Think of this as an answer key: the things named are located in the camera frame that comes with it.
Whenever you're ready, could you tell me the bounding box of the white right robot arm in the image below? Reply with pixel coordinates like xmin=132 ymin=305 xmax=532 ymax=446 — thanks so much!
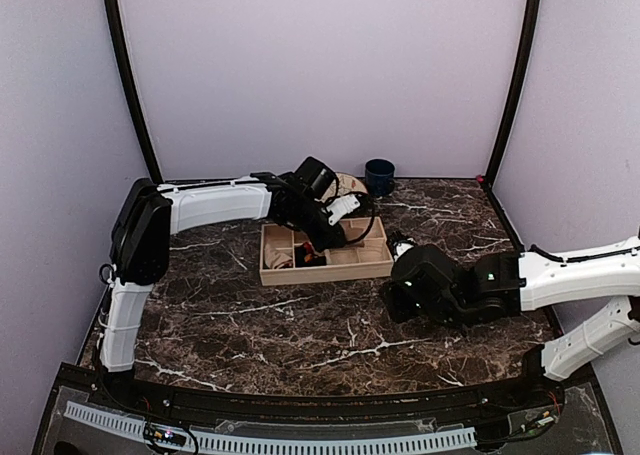
xmin=383 ymin=232 xmax=639 ymax=409

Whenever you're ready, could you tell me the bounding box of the right black corner post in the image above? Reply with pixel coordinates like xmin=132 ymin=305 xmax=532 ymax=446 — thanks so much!
xmin=483 ymin=0 xmax=541 ymax=191

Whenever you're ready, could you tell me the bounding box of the dark blue mug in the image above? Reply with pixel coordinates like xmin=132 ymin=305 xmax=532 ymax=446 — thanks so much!
xmin=365 ymin=159 xmax=395 ymax=198

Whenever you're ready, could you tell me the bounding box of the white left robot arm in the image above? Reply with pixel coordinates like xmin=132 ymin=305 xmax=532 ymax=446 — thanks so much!
xmin=98 ymin=157 xmax=373 ymax=411

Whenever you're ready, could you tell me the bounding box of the wooden compartment tray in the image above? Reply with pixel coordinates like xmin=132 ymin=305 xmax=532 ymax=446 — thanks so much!
xmin=259 ymin=218 xmax=392 ymax=286

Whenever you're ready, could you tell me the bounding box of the tan plain sock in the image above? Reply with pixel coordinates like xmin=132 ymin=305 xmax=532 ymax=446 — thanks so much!
xmin=343 ymin=224 xmax=372 ymax=248

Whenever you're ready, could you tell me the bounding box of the beige striped sock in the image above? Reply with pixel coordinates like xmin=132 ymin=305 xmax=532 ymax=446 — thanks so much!
xmin=264 ymin=243 xmax=294 ymax=270

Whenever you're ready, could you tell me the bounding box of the left black corner post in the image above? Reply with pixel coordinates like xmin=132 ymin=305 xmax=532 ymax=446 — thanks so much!
xmin=103 ymin=0 xmax=163 ymax=184

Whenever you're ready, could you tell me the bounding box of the black argyle sock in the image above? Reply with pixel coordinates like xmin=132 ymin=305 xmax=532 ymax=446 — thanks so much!
xmin=294 ymin=242 xmax=327 ymax=268

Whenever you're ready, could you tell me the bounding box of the patterned ceramic plate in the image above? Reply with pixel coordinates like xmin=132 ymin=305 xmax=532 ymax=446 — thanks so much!
xmin=337 ymin=172 xmax=368 ymax=196

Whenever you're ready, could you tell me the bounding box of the white slotted cable duct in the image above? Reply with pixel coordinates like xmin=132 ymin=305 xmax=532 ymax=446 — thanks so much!
xmin=63 ymin=401 xmax=477 ymax=454

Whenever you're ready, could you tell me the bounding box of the black corner post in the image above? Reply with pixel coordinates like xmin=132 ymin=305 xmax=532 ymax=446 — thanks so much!
xmin=103 ymin=0 xmax=163 ymax=184
xmin=483 ymin=0 xmax=541 ymax=191

